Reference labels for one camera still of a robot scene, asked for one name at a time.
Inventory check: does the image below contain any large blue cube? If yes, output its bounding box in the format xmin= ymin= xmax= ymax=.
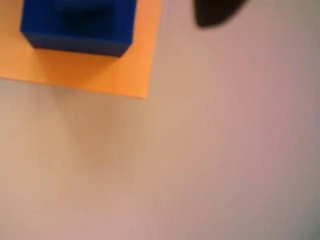
xmin=19 ymin=0 xmax=138 ymax=59

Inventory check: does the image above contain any orange paper square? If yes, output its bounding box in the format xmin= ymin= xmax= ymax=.
xmin=0 ymin=0 xmax=162 ymax=100

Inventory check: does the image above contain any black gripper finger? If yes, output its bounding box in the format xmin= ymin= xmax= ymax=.
xmin=194 ymin=0 xmax=250 ymax=28

